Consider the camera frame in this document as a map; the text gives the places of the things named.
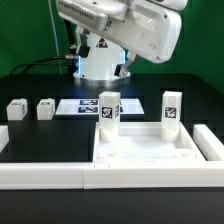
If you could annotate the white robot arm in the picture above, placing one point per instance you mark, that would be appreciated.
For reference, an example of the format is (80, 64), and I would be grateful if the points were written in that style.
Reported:
(166, 3)

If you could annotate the white base tag plate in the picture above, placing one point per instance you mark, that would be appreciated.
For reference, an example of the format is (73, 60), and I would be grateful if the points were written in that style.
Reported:
(71, 107)

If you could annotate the white square tabletop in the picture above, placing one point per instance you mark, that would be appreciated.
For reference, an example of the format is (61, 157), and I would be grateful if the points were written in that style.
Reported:
(141, 142)

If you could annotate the white U-shaped obstacle fence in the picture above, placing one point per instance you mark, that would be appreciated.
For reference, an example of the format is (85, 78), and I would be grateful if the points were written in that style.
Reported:
(199, 162)

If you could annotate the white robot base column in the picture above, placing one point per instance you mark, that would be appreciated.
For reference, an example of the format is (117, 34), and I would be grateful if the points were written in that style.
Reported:
(98, 68)

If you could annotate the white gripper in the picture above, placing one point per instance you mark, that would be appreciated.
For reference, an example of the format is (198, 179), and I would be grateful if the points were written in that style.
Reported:
(144, 28)

